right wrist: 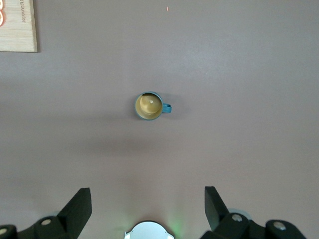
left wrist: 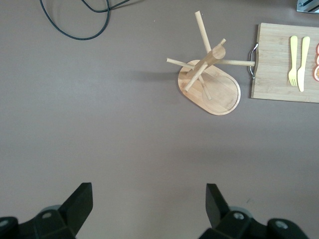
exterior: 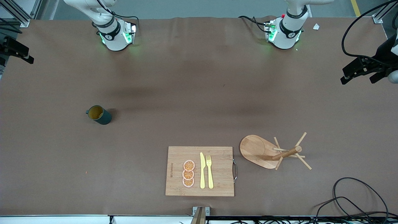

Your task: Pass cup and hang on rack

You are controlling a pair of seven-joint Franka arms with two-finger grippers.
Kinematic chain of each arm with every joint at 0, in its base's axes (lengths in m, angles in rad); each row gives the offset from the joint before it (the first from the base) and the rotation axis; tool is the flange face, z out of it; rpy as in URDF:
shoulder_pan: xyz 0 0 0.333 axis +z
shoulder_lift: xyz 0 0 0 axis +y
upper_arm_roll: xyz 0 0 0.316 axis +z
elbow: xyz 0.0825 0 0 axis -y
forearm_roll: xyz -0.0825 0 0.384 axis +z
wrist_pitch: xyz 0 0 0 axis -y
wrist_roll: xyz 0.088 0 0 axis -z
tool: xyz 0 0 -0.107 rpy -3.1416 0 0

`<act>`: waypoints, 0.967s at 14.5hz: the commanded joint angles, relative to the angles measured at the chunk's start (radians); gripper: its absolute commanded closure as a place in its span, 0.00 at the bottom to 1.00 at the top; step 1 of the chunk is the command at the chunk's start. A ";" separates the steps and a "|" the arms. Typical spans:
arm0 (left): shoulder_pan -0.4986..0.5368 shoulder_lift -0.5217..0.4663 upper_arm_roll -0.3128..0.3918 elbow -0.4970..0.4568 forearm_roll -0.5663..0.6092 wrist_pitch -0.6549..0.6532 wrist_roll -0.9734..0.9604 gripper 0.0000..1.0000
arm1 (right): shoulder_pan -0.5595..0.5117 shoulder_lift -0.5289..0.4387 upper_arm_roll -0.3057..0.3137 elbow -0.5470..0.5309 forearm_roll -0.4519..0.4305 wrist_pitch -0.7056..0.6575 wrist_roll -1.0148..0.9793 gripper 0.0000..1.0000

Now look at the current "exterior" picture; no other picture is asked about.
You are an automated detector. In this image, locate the teal cup yellow inside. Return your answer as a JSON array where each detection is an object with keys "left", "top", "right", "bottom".
[{"left": 86, "top": 105, "right": 112, "bottom": 125}]

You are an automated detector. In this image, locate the wooden mug rack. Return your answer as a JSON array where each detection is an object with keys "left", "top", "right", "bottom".
[{"left": 240, "top": 132, "right": 312, "bottom": 170}]

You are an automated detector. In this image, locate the brown table cover sheet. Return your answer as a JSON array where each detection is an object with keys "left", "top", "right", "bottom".
[{"left": 0, "top": 16, "right": 398, "bottom": 217}]

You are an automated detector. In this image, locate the yellow plastic fork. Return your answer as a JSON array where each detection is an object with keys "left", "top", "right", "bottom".
[{"left": 206, "top": 155, "right": 214, "bottom": 189}]

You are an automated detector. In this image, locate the yellow plastic knife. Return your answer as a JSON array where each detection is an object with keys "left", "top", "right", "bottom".
[{"left": 200, "top": 152, "right": 206, "bottom": 189}]

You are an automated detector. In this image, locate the aluminium frame post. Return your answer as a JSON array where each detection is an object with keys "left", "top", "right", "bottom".
[
  {"left": 0, "top": 0, "right": 42, "bottom": 28},
  {"left": 372, "top": 0, "right": 398, "bottom": 24}
]

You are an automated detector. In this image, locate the black looped cable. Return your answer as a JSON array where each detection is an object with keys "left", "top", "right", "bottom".
[
  {"left": 314, "top": 196, "right": 398, "bottom": 224},
  {"left": 333, "top": 177, "right": 389, "bottom": 224}
]

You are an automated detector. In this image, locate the black arm base cable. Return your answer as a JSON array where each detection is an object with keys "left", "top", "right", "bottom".
[
  {"left": 96, "top": 0, "right": 139, "bottom": 24},
  {"left": 238, "top": 16, "right": 268, "bottom": 33}
]

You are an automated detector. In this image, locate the black cable bundle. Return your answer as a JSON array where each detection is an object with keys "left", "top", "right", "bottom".
[{"left": 205, "top": 218, "right": 398, "bottom": 224}]

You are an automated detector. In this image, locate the white table edge rail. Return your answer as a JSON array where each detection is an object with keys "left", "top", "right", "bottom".
[{"left": 0, "top": 215, "right": 398, "bottom": 224}]

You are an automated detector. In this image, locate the bamboo cutting board metal handle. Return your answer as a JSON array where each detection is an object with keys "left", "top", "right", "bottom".
[{"left": 165, "top": 146, "right": 238, "bottom": 197}]

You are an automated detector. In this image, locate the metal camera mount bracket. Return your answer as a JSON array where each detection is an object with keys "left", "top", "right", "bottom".
[{"left": 192, "top": 206, "right": 210, "bottom": 224}]

